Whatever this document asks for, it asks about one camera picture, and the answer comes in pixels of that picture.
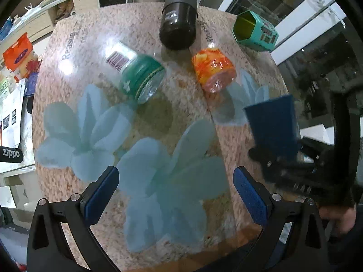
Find blue plastic cup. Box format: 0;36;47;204
244;95;298;161

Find person's right hand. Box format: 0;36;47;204
319;206;357;235

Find white paper box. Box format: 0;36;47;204
300;124;335;145

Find orange plastic jar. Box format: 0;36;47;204
191;47;237;93

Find teal hexagonal tin box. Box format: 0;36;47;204
232;10;279;52

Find green clear plastic bottle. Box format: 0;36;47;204
104;41;166;104

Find black cylindrical flask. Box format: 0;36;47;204
159;0;198;50

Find orange snack bag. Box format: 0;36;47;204
3;33;41;82

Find cream TV cabinet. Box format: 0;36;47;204
1;0;100;46

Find white sliding door frame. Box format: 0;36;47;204
195;0;350;66

